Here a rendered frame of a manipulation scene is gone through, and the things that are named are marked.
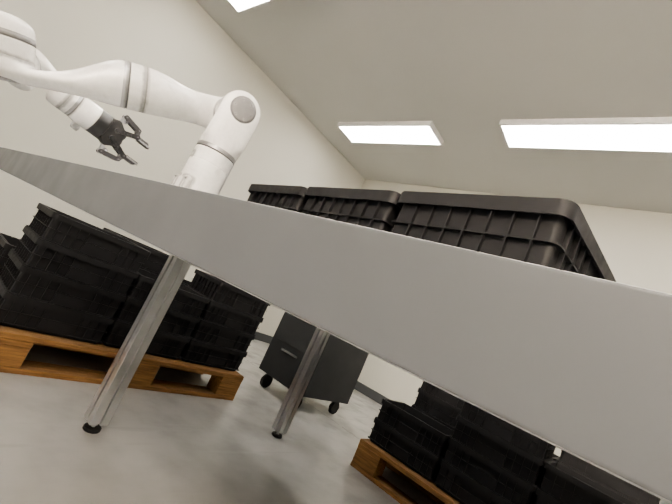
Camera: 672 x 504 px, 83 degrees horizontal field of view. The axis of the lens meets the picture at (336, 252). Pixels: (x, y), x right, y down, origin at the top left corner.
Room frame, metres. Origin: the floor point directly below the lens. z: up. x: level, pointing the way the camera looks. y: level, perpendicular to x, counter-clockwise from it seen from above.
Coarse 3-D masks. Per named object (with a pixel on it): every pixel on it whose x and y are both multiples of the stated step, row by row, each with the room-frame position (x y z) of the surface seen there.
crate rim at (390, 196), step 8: (312, 192) 0.87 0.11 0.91; (320, 192) 0.85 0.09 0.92; (328, 192) 0.83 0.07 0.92; (336, 192) 0.81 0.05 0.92; (344, 192) 0.79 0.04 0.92; (352, 192) 0.77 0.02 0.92; (360, 192) 0.75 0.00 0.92; (368, 192) 0.73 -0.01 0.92; (376, 192) 0.72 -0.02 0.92; (384, 192) 0.70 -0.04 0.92; (392, 192) 0.69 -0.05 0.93; (376, 200) 0.71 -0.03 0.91; (384, 200) 0.69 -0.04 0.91; (392, 200) 0.68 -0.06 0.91; (400, 208) 0.69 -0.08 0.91
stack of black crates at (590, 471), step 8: (560, 456) 1.98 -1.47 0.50; (568, 456) 1.92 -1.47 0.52; (568, 464) 1.91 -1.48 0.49; (576, 464) 1.90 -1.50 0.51; (584, 464) 1.88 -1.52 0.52; (584, 472) 1.87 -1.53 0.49; (592, 472) 1.85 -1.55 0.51; (600, 472) 1.83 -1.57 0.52; (600, 480) 1.82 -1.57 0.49; (608, 480) 1.81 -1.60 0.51; (616, 480) 1.79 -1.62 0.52; (608, 488) 1.80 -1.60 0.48; (616, 488) 1.78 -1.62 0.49; (624, 488) 1.77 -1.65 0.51; (632, 488) 1.75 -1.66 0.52; (624, 496) 1.76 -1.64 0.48; (632, 496) 1.75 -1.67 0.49; (640, 496) 1.73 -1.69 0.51; (648, 496) 1.72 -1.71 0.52
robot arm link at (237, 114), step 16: (224, 96) 0.80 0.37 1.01; (240, 96) 0.80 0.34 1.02; (224, 112) 0.79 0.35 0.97; (240, 112) 0.80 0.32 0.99; (256, 112) 0.82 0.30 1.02; (208, 128) 0.80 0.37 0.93; (224, 128) 0.80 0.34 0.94; (240, 128) 0.81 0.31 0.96; (208, 144) 0.80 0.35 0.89; (224, 144) 0.81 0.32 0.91; (240, 144) 0.83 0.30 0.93
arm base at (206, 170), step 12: (192, 156) 0.81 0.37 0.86; (204, 156) 0.80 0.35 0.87; (216, 156) 0.80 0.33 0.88; (192, 168) 0.80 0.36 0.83; (204, 168) 0.80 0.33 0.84; (216, 168) 0.81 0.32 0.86; (228, 168) 0.84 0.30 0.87; (180, 180) 0.81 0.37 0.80; (192, 180) 0.80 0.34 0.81; (204, 180) 0.81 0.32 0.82; (216, 180) 0.82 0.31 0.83; (216, 192) 0.84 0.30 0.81
